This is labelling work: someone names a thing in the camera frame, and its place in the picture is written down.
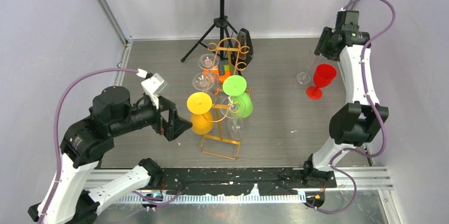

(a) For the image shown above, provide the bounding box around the clear tall flute glass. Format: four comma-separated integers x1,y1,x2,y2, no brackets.
297,49,316,85

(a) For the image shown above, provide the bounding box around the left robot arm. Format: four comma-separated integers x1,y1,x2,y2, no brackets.
28,86,192,223

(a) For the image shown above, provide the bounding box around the black taped front rail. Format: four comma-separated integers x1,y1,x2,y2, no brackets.
154,167,317,197

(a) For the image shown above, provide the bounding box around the white slotted cable duct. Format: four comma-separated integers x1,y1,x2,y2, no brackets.
116,191,307,204

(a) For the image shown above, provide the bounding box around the orange toy block piece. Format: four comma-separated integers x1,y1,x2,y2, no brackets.
212,65,231,83

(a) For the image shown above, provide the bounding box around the gold wire wine glass rack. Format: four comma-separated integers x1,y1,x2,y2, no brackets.
199,37,254,160

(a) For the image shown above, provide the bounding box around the red silicone wine glass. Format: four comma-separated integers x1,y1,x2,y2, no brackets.
306,64,337,100

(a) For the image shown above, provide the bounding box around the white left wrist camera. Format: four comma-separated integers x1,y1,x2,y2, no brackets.
137,68,168,110

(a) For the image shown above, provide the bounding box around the green silicone wine glass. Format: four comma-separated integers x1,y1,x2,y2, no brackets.
222,75,254,119

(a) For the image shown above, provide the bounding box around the clear wine glass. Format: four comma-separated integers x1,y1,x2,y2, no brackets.
220,96,246,141
197,53,220,70
192,72,221,92

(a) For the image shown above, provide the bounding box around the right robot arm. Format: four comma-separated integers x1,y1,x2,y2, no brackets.
301,11,389,187

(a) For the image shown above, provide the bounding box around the yellow silicone wine glass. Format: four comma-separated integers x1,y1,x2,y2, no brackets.
187,92,214,135

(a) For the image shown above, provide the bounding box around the clear wine glass front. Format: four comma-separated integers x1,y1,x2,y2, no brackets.
220,96,246,141

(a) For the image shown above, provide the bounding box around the black metronome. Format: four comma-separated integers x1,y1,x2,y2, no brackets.
237,28,254,69

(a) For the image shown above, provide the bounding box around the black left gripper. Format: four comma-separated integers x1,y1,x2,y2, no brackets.
113,90,194,138

